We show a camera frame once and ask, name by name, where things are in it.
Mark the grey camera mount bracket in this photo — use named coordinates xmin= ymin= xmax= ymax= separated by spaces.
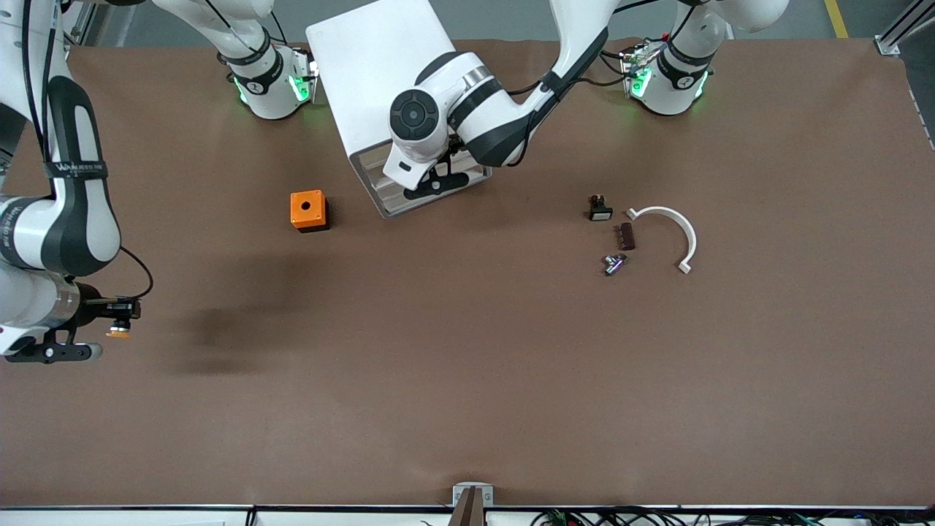
xmin=453 ymin=482 xmax=494 ymax=526

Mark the base connector box green light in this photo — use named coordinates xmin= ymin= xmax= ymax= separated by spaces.
xmin=291 ymin=47 xmax=320 ymax=103
xmin=621 ymin=44 xmax=651 ymax=99

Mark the black base cable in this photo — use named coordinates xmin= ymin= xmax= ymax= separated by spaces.
xmin=599 ymin=50 xmax=630 ymax=87

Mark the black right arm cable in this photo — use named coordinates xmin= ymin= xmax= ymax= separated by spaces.
xmin=20 ymin=0 xmax=156 ymax=304

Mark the white curved plastic bracket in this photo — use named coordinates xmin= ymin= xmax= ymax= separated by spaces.
xmin=626 ymin=206 xmax=698 ymax=275

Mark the orange box with hole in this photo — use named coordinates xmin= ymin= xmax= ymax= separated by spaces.
xmin=290 ymin=190 xmax=330 ymax=233

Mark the black cable bundle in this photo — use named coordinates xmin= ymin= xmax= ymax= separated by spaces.
xmin=530 ymin=508 xmax=935 ymax=526

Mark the aluminium frame profile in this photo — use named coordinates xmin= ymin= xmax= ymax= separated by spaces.
xmin=58 ymin=0 xmax=99 ymax=46
xmin=873 ymin=0 xmax=935 ymax=58

